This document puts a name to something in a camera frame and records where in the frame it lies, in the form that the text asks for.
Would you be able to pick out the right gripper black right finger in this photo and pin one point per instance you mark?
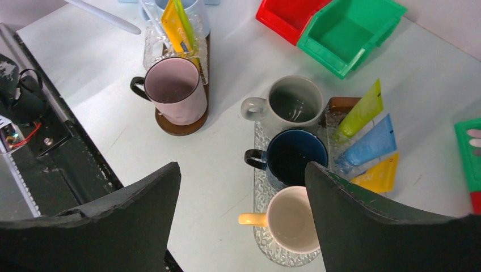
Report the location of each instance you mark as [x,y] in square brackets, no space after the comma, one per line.
[359,230]

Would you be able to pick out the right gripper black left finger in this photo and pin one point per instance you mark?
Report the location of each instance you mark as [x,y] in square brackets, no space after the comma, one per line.
[126,230]

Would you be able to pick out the cream yellow mug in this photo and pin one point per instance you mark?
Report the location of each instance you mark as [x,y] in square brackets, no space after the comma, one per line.
[289,219]

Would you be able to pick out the dark blue mug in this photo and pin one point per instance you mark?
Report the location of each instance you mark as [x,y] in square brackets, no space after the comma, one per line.
[286,157]

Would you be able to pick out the grey mug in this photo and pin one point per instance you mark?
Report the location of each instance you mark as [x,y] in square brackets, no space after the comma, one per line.
[292,102]

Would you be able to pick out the mauve pink mug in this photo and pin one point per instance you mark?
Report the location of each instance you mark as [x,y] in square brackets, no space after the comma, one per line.
[174,86]

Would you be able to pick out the clear acrylic holder rack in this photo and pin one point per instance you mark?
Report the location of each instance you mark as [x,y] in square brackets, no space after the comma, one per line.
[158,47]

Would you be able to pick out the light blue toothbrush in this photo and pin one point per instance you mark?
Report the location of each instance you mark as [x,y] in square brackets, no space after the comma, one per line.
[111,18]

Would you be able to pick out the light blue mug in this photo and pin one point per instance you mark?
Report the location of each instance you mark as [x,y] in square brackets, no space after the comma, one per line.
[191,7]

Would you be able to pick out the brown ended acrylic rack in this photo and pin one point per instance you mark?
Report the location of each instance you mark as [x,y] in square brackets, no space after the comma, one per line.
[336,143]

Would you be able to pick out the clear glass oval tray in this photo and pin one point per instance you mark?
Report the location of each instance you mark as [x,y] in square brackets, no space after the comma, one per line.
[263,193]

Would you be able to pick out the brown wooden oval tray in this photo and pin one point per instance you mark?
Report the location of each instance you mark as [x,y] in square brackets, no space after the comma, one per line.
[178,130]

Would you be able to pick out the red toothpaste bin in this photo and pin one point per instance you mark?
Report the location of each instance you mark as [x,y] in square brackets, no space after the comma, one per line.
[476,202]

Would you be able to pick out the green toothbrush bin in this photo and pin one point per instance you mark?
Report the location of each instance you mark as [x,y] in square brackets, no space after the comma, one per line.
[470,162]

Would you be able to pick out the green plastic bin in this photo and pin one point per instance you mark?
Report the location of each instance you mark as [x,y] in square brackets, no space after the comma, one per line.
[341,35]

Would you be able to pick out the red plastic bin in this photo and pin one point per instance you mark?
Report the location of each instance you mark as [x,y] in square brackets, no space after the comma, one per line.
[288,18]

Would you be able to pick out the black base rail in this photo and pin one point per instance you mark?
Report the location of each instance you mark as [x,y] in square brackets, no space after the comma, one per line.
[45,151]

